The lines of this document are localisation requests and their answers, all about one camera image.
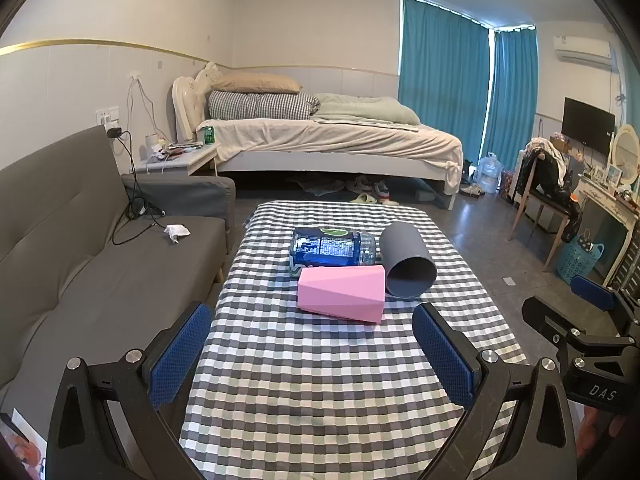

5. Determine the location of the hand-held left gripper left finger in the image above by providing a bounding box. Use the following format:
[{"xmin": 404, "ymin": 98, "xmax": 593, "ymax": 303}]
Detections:
[{"xmin": 46, "ymin": 302, "xmax": 213, "ymax": 480}]

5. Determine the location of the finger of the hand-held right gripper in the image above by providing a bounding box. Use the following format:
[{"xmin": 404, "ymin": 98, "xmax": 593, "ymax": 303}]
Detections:
[
  {"xmin": 571, "ymin": 274, "xmax": 640, "ymax": 333},
  {"xmin": 522, "ymin": 296, "xmax": 637, "ymax": 361}
]

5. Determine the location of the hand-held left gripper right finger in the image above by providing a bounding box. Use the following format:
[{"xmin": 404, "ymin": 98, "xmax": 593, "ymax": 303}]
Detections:
[{"xmin": 411, "ymin": 302, "xmax": 581, "ymax": 480}]

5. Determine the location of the pink faceted cup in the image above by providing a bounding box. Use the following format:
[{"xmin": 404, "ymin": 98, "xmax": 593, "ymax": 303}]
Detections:
[{"xmin": 297, "ymin": 266, "xmax": 387, "ymax": 324}]

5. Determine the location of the grey cup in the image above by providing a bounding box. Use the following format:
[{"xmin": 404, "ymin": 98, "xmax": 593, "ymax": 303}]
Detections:
[{"xmin": 378, "ymin": 221, "xmax": 438, "ymax": 299}]

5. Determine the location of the person's right hand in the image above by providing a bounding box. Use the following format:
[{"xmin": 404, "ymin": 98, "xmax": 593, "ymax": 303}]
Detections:
[{"xmin": 575, "ymin": 402, "xmax": 640, "ymax": 480}]

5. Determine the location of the blue laundry basket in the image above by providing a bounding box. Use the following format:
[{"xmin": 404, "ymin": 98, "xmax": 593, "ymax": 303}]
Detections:
[{"xmin": 556, "ymin": 230, "xmax": 605, "ymax": 283}]

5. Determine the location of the white dresser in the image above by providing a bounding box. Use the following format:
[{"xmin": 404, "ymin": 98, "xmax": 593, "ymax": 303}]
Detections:
[{"xmin": 577, "ymin": 175, "xmax": 640, "ymax": 291}]

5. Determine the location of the wooden chair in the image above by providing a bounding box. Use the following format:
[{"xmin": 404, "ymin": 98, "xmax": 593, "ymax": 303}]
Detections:
[{"xmin": 509, "ymin": 150, "xmax": 576, "ymax": 273}]

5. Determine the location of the black jacket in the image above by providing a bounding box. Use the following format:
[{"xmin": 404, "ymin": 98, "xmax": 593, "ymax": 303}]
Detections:
[{"xmin": 517, "ymin": 150, "xmax": 583, "ymax": 243}]

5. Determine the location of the checkered tablecloth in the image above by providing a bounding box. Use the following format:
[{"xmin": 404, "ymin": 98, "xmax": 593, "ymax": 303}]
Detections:
[{"xmin": 179, "ymin": 201, "xmax": 528, "ymax": 480}]

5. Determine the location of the grey sofa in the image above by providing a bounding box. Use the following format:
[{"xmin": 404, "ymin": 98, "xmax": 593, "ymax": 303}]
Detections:
[{"xmin": 0, "ymin": 125, "xmax": 237, "ymax": 411}]

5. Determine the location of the round white mirror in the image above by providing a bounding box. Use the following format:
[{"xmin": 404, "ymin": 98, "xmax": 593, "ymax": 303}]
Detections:
[{"xmin": 611, "ymin": 124, "xmax": 640, "ymax": 186}]

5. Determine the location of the white garment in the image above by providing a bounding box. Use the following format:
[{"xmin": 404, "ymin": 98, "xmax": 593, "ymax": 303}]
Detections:
[{"xmin": 524, "ymin": 136, "xmax": 568, "ymax": 171}]

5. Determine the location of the clear water jug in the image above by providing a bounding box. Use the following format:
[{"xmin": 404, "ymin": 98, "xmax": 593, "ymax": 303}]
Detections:
[{"xmin": 472, "ymin": 152, "xmax": 501, "ymax": 196}]

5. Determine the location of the blue label plastic bottle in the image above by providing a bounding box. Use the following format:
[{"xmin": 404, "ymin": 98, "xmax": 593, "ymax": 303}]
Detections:
[{"xmin": 289, "ymin": 226, "xmax": 383, "ymax": 278}]

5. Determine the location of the black television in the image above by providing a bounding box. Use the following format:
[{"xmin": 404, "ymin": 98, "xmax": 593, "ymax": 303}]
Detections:
[{"xmin": 561, "ymin": 96, "xmax": 617, "ymax": 156}]

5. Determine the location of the printed paper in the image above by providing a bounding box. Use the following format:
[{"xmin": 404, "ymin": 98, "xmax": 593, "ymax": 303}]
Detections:
[{"xmin": 0, "ymin": 407, "xmax": 48, "ymax": 480}]

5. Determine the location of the white nightstand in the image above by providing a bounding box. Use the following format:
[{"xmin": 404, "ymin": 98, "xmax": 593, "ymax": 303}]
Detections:
[{"xmin": 134, "ymin": 142, "xmax": 221, "ymax": 177}]

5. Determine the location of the narrow blue curtain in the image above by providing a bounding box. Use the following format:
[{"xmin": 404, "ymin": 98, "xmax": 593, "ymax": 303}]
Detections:
[{"xmin": 487, "ymin": 25, "xmax": 540, "ymax": 171}]

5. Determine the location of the white air conditioner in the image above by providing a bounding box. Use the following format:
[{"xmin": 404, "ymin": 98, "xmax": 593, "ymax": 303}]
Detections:
[{"xmin": 552, "ymin": 35, "xmax": 613, "ymax": 67}]

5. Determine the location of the bed with beige sheet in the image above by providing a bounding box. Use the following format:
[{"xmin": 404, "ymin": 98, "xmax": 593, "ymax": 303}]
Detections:
[{"xmin": 195, "ymin": 110, "xmax": 466, "ymax": 211}]

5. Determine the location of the white bed headboard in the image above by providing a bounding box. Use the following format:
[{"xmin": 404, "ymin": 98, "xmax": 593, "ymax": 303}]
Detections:
[{"xmin": 171, "ymin": 61, "xmax": 223, "ymax": 143}]

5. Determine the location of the pale green blanket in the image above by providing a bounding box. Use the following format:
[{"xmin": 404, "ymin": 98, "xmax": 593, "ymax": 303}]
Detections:
[{"xmin": 310, "ymin": 92, "xmax": 422, "ymax": 127}]

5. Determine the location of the folded checked quilt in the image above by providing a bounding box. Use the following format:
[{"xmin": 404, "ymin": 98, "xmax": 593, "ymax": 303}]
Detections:
[{"xmin": 207, "ymin": 90, "xmax": 322, "ymax": 121}]

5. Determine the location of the wide blue curtain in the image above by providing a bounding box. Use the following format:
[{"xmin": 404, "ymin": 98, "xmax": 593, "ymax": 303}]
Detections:
[{"xmin": 398, "ymin": 0, "xmax": 491, "ymax": 161}]

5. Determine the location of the beige pillow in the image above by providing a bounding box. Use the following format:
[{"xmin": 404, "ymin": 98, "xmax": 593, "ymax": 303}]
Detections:
[{"xmin": 210, "ymin": 72, "xmax": 303, "ymax": 95}]

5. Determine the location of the black charger with cable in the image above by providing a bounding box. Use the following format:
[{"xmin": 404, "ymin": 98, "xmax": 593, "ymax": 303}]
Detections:
[{"xmin": 106, "ymin": 127, "xmax": 168, "ymax": 246}]

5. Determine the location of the white cable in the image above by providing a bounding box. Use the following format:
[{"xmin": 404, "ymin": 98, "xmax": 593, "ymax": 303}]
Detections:
[{"xmin": 126, "ymin": 72, "xmax": 157, "ymax": 137}]

